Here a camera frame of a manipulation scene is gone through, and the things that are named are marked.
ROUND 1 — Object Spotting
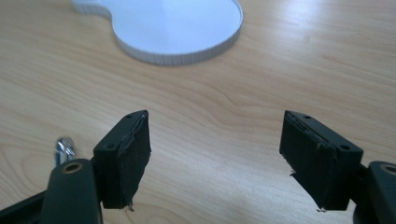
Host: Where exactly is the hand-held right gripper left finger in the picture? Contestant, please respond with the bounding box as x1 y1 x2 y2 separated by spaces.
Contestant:
92 109 152 213

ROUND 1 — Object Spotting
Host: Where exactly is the white curved shallow tray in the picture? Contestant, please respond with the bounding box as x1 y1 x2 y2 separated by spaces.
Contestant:
70 0 244 66

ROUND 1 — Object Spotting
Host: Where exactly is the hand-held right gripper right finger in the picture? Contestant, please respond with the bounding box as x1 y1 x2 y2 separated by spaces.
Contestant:
278 109 364 214

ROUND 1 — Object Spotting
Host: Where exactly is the small shiny metal piece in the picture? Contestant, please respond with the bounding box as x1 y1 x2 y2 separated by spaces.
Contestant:
53 135 77 169

